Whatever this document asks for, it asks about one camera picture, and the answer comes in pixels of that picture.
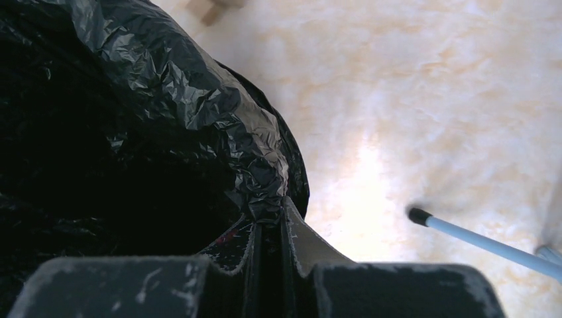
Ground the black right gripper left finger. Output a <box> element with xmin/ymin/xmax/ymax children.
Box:
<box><xmin>198</xmin><ymin>217</ymin><xmax>262</xmax><ymax>317</ymax></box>

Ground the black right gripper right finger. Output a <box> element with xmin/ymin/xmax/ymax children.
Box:
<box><xmin>280</xmin><ymin>197</ymin><xmax>351</xmax><ymax>317</ymax></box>

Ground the black plastic trash bag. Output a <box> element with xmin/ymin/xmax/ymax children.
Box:
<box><xmin>1</xmin><ymin>1</ymin><xmax>309</xmax><ymax>315</ymax></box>

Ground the light blue tripod stand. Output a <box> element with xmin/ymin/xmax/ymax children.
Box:
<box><xmin>407</xmin><ymin>207</ymin><xmax>561</xmax><ymax>282</ymax></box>

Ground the small wooden block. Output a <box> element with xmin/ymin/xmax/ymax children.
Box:
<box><xmin>187</xmin><ymin>0</ymin><xmax>247</xmax><ymax>26</ymax></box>

